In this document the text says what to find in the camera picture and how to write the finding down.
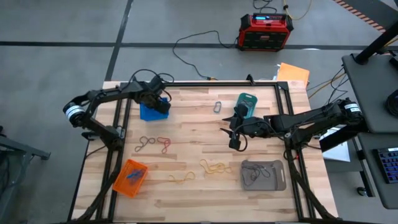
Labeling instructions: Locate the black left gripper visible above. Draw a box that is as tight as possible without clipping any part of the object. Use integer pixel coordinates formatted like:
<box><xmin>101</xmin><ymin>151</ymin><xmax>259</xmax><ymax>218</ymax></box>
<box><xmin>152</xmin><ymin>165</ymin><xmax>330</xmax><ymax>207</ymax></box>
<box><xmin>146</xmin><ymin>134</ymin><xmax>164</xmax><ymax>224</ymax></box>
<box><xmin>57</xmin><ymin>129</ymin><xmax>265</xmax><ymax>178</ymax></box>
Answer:
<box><xmin>133</xmin><ymin>75</ymin><xmax>172</xmax><ymax>115</ymax></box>

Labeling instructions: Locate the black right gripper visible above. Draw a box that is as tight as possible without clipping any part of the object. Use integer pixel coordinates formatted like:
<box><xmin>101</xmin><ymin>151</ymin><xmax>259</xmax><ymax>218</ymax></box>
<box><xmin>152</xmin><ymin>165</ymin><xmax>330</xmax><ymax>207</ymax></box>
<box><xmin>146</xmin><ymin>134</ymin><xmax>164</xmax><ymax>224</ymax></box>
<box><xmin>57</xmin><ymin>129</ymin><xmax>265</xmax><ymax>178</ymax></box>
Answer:
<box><xmin>219</xmin><ymin>103</ymin><xmax>266</xmax><ymax>151</ymax></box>

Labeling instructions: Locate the yellow rubber band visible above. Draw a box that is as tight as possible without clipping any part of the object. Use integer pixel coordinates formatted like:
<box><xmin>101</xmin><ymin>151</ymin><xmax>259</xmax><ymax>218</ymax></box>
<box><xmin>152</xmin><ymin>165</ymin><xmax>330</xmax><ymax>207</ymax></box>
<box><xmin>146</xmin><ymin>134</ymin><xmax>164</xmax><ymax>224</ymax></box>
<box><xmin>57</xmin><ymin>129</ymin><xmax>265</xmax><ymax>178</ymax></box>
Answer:
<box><xmin>199</xmin><ymin>159</ymin><xmax>220</xmax><ymax>174</ymax></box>
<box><xmin>214</xmin><ymin>162</ymin><xmax>233</xmax><ymax>174</ymax></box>
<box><xmin>168</xmin><ymin>171</ymin><xmax>197</xmax><ymax>184</ymax></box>

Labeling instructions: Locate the black rubber band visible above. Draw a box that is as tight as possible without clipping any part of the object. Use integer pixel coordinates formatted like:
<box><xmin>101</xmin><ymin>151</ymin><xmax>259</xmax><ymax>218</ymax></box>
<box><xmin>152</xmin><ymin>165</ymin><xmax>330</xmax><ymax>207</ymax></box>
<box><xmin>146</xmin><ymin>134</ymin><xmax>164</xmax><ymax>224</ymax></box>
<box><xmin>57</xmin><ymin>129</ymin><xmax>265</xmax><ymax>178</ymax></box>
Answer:
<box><xmin>241</xmin><ymin>164</ymin><xmax>261</xmax><ymax>184</ymax></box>
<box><xmin>253</xmin><ymin>164</ymin><xmax>272</xmax><ymax>179</ymax></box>
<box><xmin>134</xmin><ymin>136</ymin><xmax>157</xmax><ymax>153</ymax></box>

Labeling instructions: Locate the blue perforated plastic basket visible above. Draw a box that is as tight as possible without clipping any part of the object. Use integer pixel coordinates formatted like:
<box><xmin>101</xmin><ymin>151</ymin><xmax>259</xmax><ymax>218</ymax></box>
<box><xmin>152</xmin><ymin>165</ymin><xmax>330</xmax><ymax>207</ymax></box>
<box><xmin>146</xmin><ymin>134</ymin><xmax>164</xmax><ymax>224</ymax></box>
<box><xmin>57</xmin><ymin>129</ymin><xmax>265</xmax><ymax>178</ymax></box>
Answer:
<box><xmin>139</xmin><ymin>96</ymin><xmax>171</xmax><ymax>122</ymax></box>

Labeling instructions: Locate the teal plastic basket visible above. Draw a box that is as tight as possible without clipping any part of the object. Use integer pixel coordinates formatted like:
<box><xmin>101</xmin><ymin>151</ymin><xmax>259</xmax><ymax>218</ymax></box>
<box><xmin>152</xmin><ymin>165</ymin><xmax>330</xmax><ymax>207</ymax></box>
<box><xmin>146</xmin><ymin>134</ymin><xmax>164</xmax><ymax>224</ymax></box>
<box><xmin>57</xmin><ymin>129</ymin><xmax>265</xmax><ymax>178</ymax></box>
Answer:
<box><xmin>233</xmin><ymin>92</ymin><xmax>259</xmax><ymax>123</ymax></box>

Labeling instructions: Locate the grey translucent plastic basket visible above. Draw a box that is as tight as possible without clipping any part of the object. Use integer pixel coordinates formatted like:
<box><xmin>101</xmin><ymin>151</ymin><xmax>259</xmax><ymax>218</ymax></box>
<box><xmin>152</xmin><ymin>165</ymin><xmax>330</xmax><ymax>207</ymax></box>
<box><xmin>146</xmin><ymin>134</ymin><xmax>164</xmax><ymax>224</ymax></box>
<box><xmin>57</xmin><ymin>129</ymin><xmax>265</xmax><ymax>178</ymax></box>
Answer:
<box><xmin>241</xmin><ymin>159</ymin><xmax>287</xmax><ymax>192</ymax></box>

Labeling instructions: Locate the orange paper folder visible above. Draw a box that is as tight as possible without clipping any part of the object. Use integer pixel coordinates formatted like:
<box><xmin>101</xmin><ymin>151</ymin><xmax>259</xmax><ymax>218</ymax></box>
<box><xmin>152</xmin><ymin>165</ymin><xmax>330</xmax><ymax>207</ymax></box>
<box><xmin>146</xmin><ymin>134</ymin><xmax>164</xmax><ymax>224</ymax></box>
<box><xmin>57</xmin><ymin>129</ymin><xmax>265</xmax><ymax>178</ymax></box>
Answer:
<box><xmin>276</xmin><ymin>62</ymin><xmax>311</xmax><ymax>88</ymax></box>

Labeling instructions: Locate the red portable power station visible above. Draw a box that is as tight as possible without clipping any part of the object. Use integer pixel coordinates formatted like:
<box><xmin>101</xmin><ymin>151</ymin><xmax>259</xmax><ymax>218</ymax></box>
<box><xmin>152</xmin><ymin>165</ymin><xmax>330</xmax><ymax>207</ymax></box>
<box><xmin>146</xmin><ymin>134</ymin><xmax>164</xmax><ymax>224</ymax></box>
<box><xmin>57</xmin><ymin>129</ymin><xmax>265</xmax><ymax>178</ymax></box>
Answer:
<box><xmin>236</xmin><ymin>12</ymin><xmax>295</xmax><ymax>52</ymax></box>

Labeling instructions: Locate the orange perforated plastic basket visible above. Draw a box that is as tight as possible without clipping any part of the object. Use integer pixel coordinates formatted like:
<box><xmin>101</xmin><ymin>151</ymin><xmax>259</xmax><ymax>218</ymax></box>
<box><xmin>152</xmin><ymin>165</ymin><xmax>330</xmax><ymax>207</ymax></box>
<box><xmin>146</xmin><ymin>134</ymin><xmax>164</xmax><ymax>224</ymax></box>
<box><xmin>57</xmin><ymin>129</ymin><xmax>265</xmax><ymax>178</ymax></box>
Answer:
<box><xmin>112</xmin><ymin>159</ymin><xmax>149</xmax><ymax>198</ymax></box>

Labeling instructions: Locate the black desk crossbar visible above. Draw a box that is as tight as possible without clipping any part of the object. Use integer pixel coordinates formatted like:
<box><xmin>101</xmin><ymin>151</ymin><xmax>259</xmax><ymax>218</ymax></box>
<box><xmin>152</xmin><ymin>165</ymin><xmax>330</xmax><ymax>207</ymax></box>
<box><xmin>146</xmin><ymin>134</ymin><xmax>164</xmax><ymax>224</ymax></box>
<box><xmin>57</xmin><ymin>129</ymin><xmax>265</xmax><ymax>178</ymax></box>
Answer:
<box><xmin>319</xmin><ymin>123</ymin><xmax>368</xmax><ymax>153</ymax></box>

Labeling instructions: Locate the grey metal stand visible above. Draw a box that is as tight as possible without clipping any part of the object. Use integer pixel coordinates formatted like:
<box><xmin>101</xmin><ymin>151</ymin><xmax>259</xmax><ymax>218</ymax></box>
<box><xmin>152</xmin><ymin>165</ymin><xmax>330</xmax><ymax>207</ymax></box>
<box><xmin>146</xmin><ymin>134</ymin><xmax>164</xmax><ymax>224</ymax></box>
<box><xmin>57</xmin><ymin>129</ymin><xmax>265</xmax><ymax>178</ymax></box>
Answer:
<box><xmin>0</xmin><ymin>125</ymin><xmax>52</xmax><ymax>224</ymax></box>

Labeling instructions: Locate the grey desk top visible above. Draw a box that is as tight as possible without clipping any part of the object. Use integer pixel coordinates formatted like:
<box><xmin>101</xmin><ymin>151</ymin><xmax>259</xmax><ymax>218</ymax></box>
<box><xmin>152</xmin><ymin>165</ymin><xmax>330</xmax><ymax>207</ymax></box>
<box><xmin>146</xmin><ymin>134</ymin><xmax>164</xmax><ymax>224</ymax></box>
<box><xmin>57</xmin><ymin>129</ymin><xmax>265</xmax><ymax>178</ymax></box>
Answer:
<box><xmin>341</xmin><ymin>52</ymin><xmax>398</xmax><ymax>134</ymax></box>
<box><xmin>356</xmin><ymin>132</ymin><xmax>398</xmax><ymax>210</ymax></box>

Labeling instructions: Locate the black keyboard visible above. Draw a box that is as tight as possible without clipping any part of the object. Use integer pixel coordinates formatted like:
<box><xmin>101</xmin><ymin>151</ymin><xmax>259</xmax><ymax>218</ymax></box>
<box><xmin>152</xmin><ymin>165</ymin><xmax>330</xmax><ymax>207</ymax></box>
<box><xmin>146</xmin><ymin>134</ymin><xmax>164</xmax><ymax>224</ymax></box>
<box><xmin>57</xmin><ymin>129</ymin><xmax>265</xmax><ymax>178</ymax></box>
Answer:
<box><xmin>374</xmin><ymin>146</ymin><xmax>398</xmax><ymax>185</ymax></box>

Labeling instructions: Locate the black pole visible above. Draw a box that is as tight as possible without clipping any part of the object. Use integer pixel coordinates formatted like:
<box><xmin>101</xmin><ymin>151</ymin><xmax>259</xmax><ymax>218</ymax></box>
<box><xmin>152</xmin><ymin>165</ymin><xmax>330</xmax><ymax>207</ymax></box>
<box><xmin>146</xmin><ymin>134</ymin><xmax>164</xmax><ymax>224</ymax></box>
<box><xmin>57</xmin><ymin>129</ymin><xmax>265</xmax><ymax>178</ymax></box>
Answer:
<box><xmin>354</xmin><ymin>21</ymin><xmax>398</xmax><ymax>65</ymax></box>

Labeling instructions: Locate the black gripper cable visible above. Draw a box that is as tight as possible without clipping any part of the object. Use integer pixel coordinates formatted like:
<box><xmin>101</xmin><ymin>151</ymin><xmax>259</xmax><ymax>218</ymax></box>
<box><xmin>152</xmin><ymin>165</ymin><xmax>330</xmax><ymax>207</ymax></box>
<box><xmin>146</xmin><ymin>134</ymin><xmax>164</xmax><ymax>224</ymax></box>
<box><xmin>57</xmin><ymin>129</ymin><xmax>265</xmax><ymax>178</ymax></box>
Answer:
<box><xmin>232</xmin><ymin>123</ymin><xmax>249</xmax><ymax>153</ymax></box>
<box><xmin>127</xmin><ymin>68</ymin><xmax>175</xmax><ymax>94</ymax></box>

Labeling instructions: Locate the black power cable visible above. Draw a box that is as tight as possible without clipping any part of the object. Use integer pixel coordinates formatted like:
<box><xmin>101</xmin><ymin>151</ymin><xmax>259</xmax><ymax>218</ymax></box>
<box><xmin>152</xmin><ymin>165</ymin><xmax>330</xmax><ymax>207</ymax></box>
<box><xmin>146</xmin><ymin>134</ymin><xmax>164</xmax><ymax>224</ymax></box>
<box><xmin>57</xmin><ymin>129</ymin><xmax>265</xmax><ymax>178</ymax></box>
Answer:
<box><xmin>172</xmin><ymin>29</ymin><xmax>241</xmax><ymax>81</ymax></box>

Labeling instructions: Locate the yellow cable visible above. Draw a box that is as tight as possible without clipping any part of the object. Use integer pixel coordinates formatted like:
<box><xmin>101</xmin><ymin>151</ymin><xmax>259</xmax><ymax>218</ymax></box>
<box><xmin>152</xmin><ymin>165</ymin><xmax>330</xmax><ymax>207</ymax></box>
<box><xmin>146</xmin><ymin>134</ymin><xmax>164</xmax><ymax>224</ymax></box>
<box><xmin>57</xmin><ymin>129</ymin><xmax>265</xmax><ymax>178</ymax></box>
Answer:
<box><xmin>282</xmin><ymin>0</ymin><xmax>313</xmax><ymax>21</ymax></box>

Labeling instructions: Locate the black coiled cable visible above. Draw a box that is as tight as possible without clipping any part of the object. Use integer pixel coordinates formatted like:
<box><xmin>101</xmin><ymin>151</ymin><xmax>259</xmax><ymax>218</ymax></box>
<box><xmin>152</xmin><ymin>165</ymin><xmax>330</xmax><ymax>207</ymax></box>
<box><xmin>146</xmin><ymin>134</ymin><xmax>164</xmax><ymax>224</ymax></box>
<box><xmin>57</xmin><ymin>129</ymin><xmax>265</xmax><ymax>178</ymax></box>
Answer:
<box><xmin>385</xmin><ymin>89</ymin><xmax>398</xmax><ymax>118</ymax></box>

